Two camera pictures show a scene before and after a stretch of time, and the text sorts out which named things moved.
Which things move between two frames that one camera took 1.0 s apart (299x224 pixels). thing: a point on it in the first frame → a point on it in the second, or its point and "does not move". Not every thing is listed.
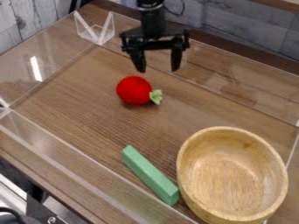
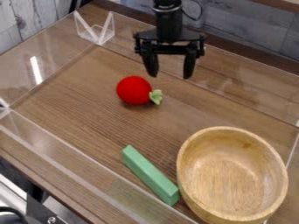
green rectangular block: x=153 y=176 does not move
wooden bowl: x=231 y=176 does not move
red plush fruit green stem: x=135 y=91 does not move
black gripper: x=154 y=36 → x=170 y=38
